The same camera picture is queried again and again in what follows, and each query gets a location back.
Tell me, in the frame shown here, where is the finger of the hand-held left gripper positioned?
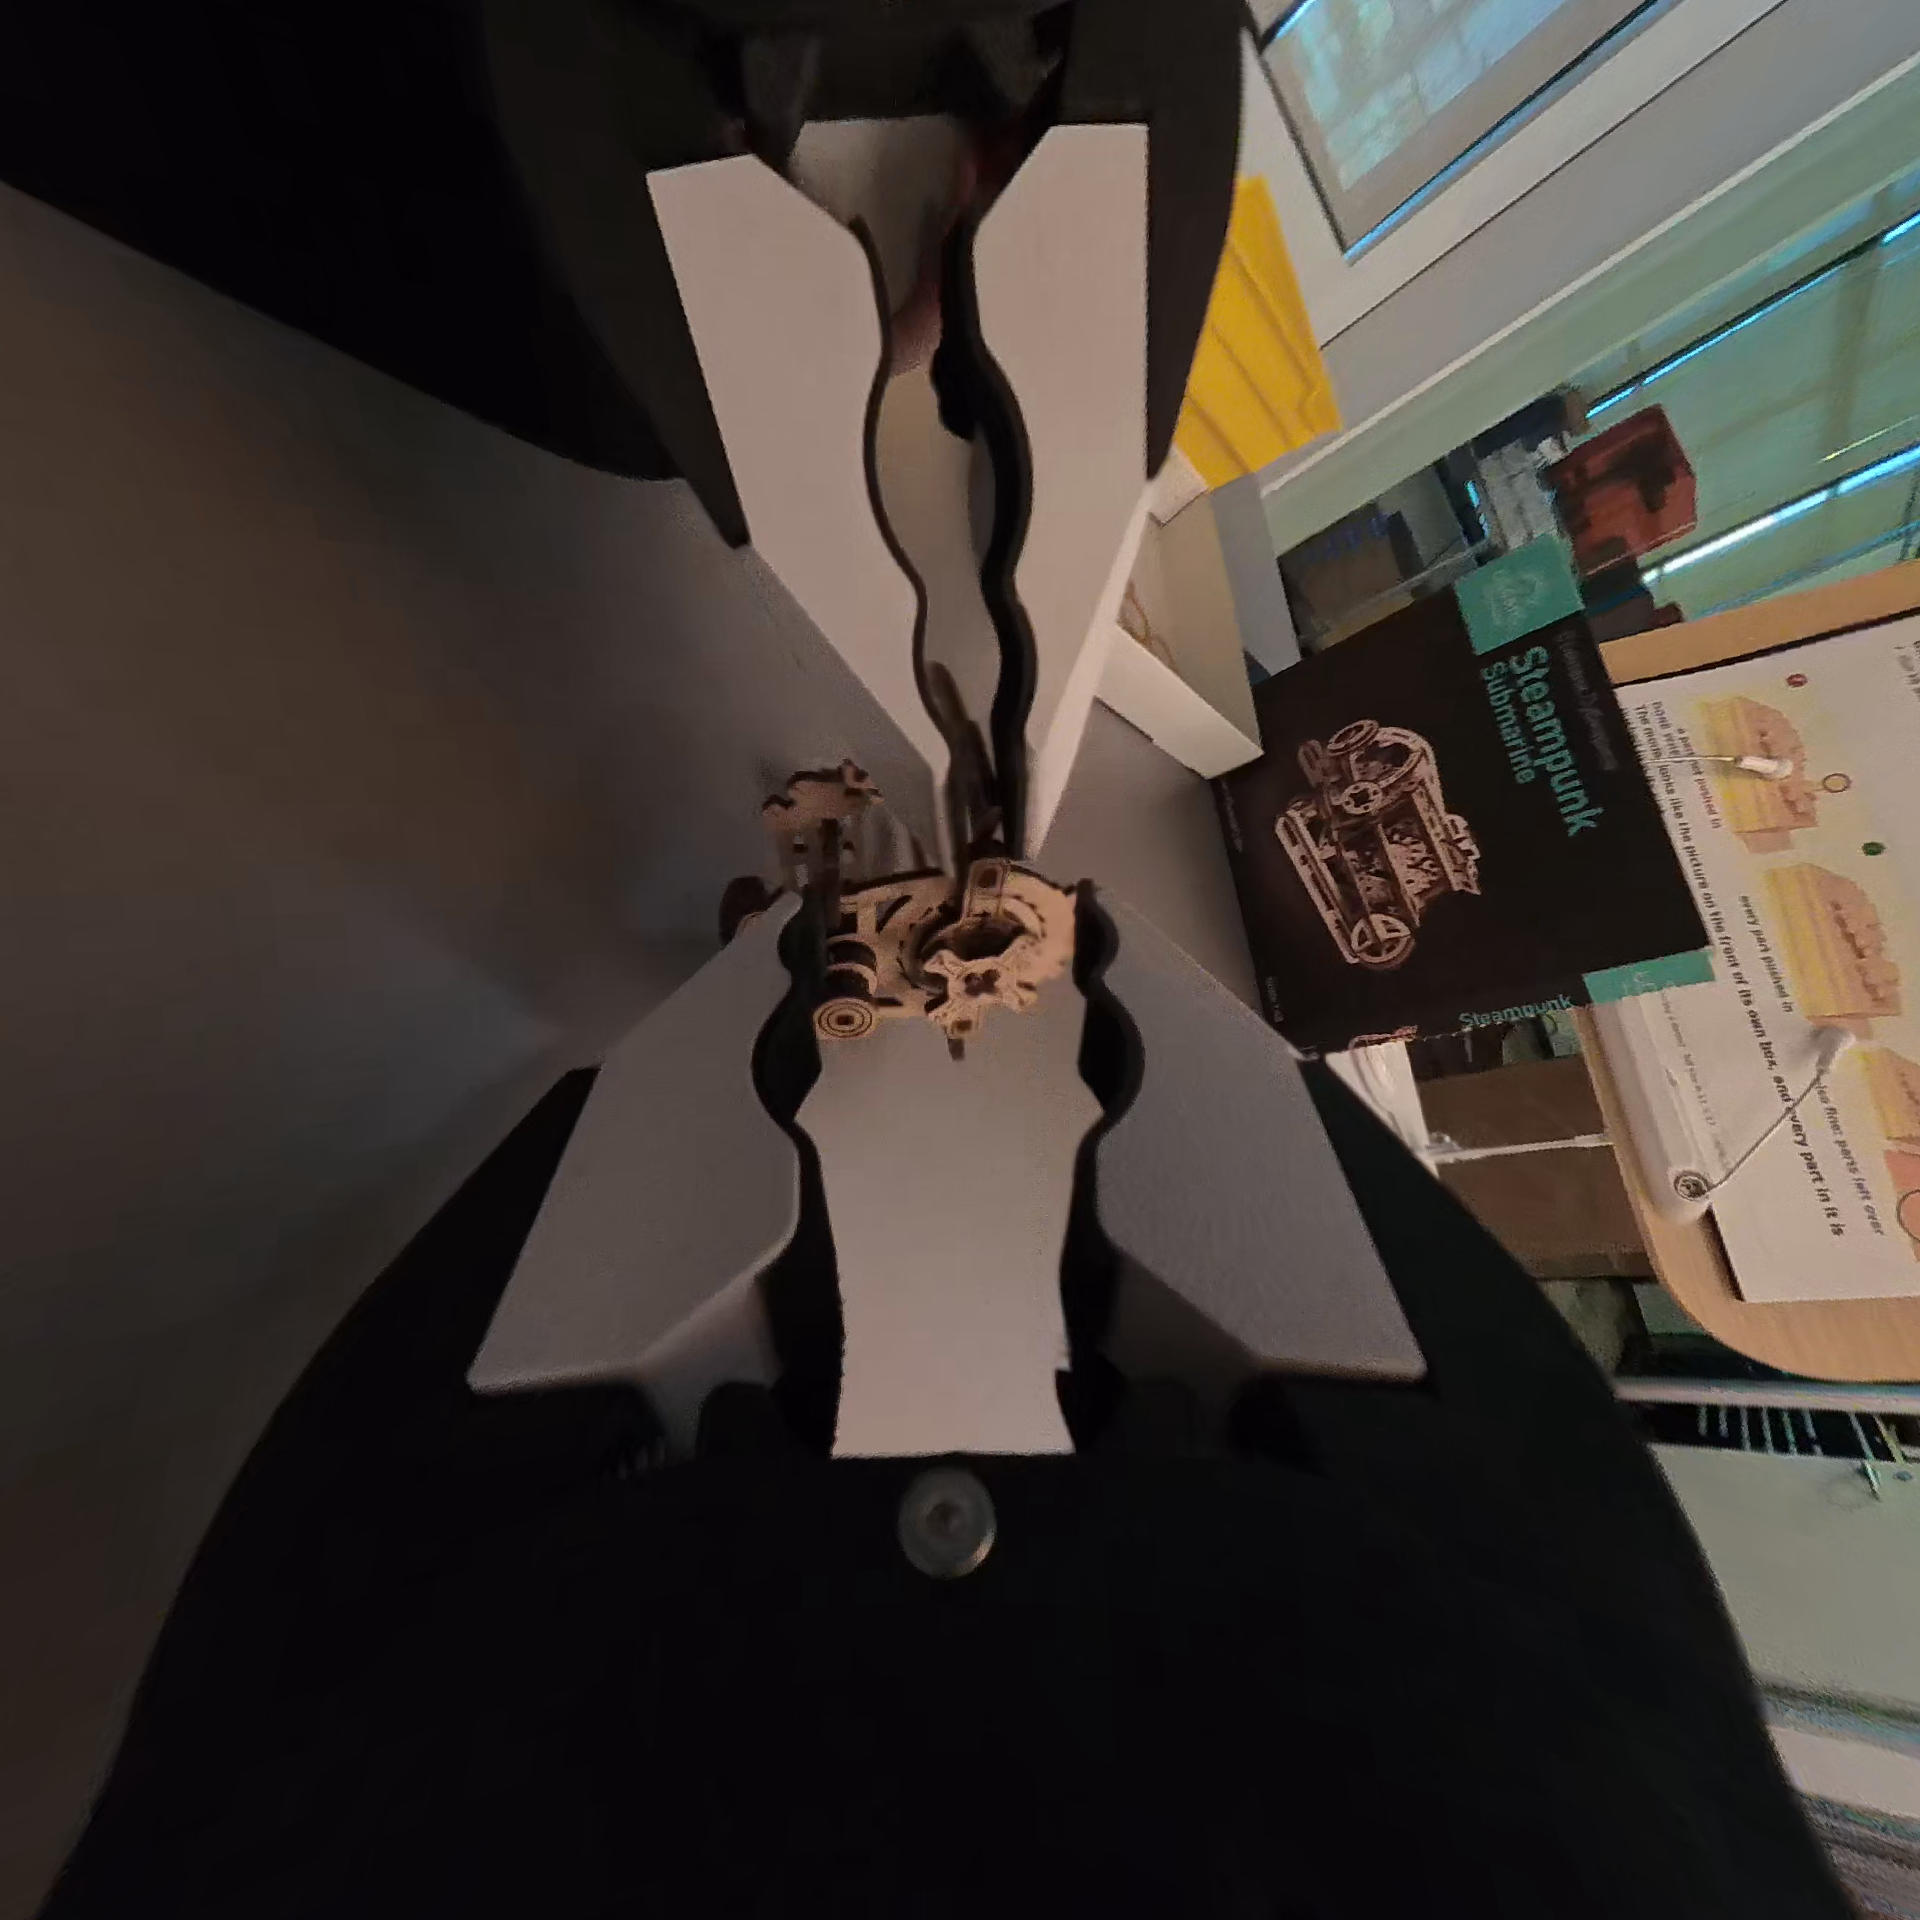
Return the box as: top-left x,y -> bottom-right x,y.
645,146 -> 970,873
933,124 -> 1156,875

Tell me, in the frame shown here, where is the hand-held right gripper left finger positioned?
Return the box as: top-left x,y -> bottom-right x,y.
464,892 -> 842,1461

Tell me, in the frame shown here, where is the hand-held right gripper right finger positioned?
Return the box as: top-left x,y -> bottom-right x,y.
1053,884 -> 1431,1457

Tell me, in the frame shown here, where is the wooden gear model assembly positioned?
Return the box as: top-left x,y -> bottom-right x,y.
720,757 -> 1085,1065

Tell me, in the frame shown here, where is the dark wooden link part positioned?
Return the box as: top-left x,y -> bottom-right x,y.
918,661 -> 1023,881

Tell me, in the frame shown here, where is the black model kit box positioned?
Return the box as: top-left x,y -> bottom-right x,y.
1212,530 -> 1722,1061

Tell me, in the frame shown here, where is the yellow plastic bin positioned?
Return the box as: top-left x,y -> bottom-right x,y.
1168,177 -> 1343,491

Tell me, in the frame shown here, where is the glass window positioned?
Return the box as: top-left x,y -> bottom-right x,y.
1252,0 -> 1920,301

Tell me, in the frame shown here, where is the white cardboard box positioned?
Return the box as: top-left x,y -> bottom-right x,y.
1071,447 -> 1263,785

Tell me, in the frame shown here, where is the wooden display board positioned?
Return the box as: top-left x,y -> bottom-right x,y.
1572,605 -> 1920,1386

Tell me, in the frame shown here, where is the printed task sheet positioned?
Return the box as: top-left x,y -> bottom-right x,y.
1607,628 -> 1920,1307

